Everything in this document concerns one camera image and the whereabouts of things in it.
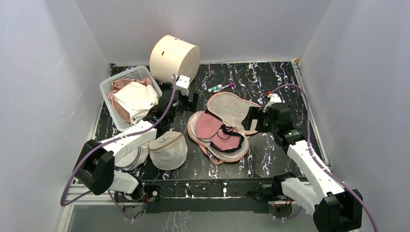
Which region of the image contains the flat round mesh bag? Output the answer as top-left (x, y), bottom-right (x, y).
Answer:
top-left (116, 144), bottom-right (149, 171)

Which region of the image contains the floral mesh laundry bag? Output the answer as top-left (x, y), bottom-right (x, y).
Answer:
top-left (187, 92), bottom-right (260, 166)

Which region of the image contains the purple marker pen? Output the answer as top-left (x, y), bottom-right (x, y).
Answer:
top-left (213, 82), bottom-right (235, 93)

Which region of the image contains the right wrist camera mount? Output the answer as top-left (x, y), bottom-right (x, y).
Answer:
top-left (263, 93), bottom-right (282, 113)

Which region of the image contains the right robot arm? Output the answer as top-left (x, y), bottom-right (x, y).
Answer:
top-left (241, 103), bottom-right (363, 232)

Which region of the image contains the white plastic basket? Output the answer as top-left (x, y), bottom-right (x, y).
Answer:
top-left (100, 66), bottom-right (162, 132)

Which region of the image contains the pink black bra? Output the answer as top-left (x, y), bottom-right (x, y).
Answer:
top-left (194, 111), bottom-right (245, 153)

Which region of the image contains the white round mesh bag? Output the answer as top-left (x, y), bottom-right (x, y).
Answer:
top-left (148, 131), bottom-right (188, 171)

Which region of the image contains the green white glue stick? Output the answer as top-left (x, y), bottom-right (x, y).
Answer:
top-left (207, 84), bottom-right (222, 93)

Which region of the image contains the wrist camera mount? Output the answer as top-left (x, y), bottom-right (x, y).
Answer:
top-left (263, 93), bottom-right (282, 113)
top-left (176, 75), bottom-right (191, 96)

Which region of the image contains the pink garment in basket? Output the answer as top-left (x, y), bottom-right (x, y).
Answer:
top-left (108, 78), bottom-right (159, 124)

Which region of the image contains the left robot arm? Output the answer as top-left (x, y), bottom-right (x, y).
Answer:
top-left (73, 89), bottom-right (199, 201)

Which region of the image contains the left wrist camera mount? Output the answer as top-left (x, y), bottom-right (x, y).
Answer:
top-left (176, 75), bottom-right (191, 96)

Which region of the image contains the cream cylindrical drum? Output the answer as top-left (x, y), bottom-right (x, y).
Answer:
top-left (149, 35), bottom-right (201, 83)

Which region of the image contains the white cloth in basket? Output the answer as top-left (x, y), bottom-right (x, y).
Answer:
top-left (113, 81), bottom-right (159, 124)

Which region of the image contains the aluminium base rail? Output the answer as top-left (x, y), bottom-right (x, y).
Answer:
top-left (62, 178), bottom-right (297, 214)

